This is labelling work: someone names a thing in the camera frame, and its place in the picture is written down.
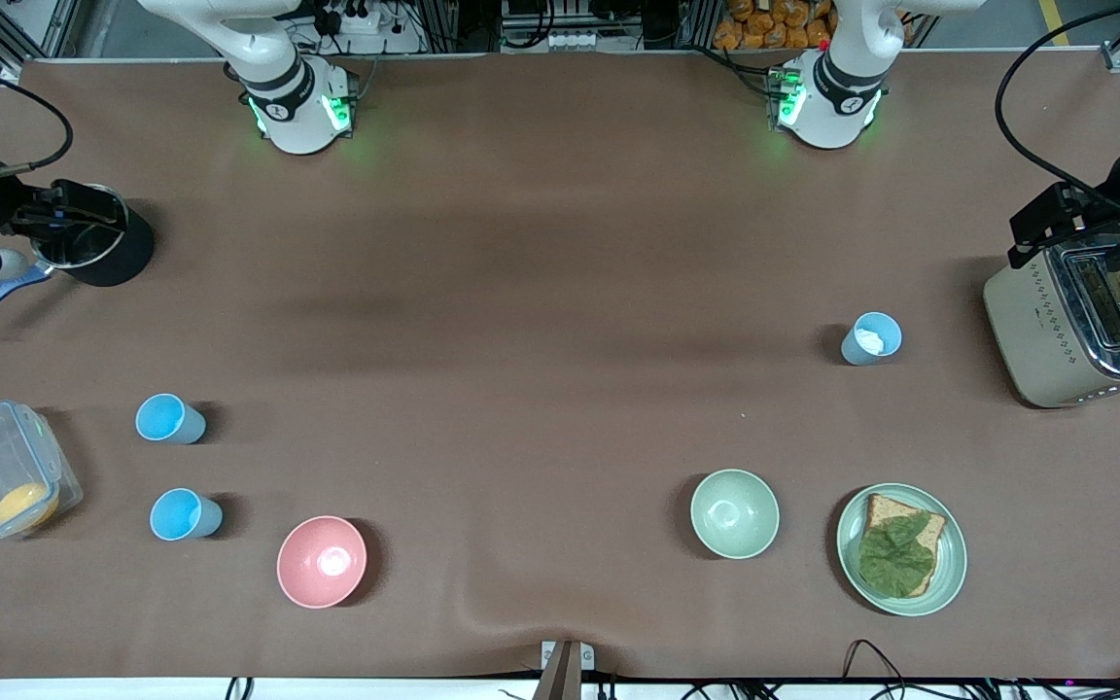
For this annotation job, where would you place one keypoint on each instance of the pink bowl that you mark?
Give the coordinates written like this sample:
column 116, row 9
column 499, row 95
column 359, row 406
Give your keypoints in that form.
column 322, row 562

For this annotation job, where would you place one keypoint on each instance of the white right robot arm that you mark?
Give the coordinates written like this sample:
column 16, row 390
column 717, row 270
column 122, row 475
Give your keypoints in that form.
column 293, row 107

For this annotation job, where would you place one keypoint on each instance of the glass lid with blue knob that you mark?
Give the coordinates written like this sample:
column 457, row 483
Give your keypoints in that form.
column 98, row 238

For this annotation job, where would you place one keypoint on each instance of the brown bread slice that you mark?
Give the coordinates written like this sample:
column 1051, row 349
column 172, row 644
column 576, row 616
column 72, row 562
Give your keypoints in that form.
column 886, row 510

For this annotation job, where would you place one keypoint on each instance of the green lettuce leaf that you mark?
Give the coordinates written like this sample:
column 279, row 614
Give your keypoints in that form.
column 895, row 559

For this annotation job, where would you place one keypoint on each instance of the orange round food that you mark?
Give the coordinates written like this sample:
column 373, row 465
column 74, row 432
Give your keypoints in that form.
column 25, row 506

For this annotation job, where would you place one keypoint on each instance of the beige chrome toaster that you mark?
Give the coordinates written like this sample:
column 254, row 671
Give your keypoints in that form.
column 1036, row 331

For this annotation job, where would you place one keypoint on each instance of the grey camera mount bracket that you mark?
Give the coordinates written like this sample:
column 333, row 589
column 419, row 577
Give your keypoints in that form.
column 565, row 671

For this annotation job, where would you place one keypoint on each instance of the blue plastic cup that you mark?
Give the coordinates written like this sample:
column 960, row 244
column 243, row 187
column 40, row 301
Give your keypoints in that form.
column 186, row 514
column 169, row 418

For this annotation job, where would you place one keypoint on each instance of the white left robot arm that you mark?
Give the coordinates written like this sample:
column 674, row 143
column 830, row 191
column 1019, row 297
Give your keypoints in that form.
column 837, row 107

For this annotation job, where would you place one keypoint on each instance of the pale green bowl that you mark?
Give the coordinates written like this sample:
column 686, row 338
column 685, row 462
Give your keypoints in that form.
column 734, row 513

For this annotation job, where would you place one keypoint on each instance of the bag of orange buns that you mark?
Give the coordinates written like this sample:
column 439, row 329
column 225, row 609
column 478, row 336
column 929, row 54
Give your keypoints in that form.
column 774, row 24

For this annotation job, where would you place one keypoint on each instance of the blue cup with white bottom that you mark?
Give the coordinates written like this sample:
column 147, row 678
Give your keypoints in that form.
column 871, row 339

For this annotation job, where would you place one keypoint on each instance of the pale green plate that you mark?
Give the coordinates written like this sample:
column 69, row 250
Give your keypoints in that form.
column 949, row 574

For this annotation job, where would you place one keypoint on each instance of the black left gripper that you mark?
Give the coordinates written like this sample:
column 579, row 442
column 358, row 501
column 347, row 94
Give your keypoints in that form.
column 1117, row 182

